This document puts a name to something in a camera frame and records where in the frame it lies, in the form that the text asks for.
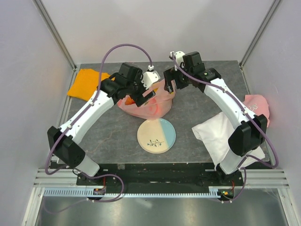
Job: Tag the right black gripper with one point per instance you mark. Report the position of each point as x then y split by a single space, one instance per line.
170 74

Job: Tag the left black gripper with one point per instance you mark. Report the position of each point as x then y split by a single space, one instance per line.
139 99

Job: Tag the pink peach plastic bag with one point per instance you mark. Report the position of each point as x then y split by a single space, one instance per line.
155 108

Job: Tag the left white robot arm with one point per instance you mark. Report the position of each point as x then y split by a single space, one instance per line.
128 81

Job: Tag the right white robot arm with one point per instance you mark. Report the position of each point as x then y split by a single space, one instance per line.
249 128

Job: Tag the beige and blue plate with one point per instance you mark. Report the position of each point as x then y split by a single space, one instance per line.
156 136

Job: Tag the orange folded cloth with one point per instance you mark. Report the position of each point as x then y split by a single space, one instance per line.
85 84

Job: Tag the white folded cloth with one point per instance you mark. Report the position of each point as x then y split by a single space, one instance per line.
214 133

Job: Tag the pink cap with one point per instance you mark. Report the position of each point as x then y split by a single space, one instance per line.
258 104

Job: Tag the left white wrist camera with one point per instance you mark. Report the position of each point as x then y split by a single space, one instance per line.
150 77

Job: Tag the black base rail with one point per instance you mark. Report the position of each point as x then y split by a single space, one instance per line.
200 174

